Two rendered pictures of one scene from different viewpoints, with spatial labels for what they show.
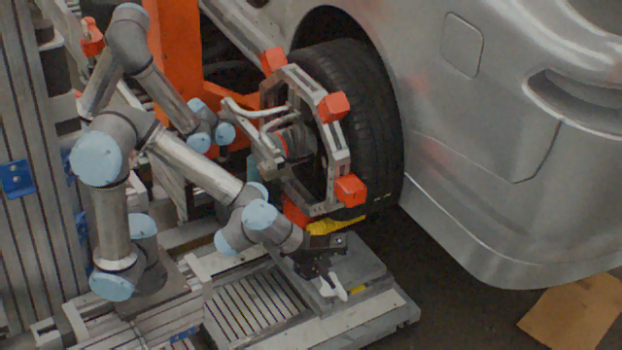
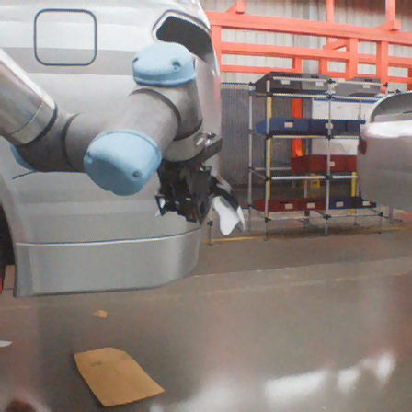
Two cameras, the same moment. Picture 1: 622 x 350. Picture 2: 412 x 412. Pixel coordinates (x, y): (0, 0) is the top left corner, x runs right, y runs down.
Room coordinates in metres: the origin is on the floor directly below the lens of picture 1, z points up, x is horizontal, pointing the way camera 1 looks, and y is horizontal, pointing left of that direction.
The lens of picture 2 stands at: (1.13, 0.65, 1.19)
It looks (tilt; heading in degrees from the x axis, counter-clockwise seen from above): 8 degrees down; 289
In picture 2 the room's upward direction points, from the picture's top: straight up
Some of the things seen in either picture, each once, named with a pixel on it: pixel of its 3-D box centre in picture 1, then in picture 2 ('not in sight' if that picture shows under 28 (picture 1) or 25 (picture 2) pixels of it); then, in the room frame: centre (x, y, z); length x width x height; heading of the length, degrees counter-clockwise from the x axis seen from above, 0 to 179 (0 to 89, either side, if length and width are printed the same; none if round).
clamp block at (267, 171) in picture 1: (274, 167); not in sight; (2.00, 0.12, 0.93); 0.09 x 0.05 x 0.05; 123
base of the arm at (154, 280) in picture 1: (140, 266); not in sight; (1.57, 0.49, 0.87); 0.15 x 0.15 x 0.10
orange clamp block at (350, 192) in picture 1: (349, 191); not in sight; (1.99, -0.13, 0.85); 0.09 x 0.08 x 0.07; 33
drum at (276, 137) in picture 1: (284, 148); not in sight; (2.21, 0.10, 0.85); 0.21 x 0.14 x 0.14; 123
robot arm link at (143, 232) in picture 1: (135, 239); not in sight; (1.56, 0.49, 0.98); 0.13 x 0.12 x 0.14; 171
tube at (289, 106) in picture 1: (259, 96); not in sight; (2.27, 0.20, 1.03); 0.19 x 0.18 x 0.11; 123
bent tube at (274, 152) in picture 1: (286, 124); not in sight; (2.10, 0.09, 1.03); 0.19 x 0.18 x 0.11; 123
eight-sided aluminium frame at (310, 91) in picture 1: (300, 142); not in sight; (2.25, 0.04, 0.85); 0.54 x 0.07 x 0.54; 33
